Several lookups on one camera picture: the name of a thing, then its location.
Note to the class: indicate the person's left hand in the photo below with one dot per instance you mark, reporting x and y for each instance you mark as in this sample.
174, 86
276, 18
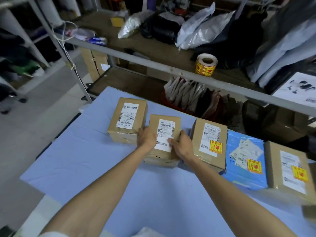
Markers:
146, 138

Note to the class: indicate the person's right hand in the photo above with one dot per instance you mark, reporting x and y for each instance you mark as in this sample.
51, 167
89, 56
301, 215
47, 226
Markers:
183, 146

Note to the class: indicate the person's right thumb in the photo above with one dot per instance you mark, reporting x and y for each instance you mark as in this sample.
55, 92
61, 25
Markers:
174, 143

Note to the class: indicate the person's left fingers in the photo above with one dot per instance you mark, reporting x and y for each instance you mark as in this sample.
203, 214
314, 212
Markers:
142, 132

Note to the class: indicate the cardboard parcel with white label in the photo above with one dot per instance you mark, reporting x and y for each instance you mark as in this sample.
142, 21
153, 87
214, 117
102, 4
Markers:
128, 119
165, 139

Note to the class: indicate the person's right forearm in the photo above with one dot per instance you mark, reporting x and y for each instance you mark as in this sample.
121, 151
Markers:
237, 202

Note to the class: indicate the person's left forearm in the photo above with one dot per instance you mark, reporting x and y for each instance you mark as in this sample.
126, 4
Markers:
95, 197

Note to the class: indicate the cardboard parcel with yellow sticker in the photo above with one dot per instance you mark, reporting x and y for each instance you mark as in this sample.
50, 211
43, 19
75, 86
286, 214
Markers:
209, 145
288, 167

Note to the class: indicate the row of paper packets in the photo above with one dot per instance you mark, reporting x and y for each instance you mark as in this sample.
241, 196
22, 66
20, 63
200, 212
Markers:
195, 97

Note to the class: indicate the light blue table cloth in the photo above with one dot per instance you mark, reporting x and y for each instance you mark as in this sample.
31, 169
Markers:
138, 185

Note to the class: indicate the grey metal shelf rack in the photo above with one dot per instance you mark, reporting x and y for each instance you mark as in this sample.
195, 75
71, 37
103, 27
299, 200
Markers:
172, 71

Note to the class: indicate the blue mailer bag parcel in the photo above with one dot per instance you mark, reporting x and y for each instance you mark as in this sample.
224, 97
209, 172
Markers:
245, 161

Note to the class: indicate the brown cardboard box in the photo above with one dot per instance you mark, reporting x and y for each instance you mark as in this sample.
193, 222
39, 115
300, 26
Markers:
95, 62

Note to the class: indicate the roll of yellow warning stickers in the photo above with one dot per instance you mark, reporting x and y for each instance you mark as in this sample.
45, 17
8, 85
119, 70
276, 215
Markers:
206, 64

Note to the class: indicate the blue and white packet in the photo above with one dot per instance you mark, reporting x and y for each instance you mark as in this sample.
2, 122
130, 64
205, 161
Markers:
98, 40

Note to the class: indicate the black plastic bag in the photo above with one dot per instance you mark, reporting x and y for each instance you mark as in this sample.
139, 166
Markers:
161, 28

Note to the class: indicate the clear plastic bag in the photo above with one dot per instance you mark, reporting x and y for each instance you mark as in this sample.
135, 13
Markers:
132, 24

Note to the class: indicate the small yellow box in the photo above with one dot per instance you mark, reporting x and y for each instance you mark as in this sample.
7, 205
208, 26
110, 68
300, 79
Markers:
117, 21

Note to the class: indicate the grey plastic mailer bag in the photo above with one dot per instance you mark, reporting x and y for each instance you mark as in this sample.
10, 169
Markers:
202, 28

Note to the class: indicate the white printed sheet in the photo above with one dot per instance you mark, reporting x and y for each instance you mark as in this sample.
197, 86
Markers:
297, 90

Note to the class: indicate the pile of grey mailer bags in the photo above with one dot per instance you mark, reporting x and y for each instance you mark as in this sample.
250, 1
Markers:
284, 44

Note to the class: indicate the white shelf unit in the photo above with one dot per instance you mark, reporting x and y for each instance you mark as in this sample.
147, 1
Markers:
19, 39

